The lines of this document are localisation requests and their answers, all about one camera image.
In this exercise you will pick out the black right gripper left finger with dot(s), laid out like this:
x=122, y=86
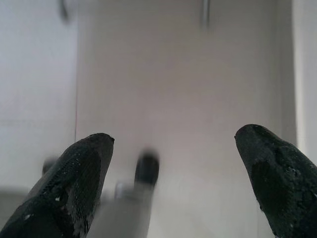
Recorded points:
x=62, y=193

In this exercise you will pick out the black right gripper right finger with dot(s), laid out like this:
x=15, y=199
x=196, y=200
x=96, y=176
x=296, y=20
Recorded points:
x=280, y=186

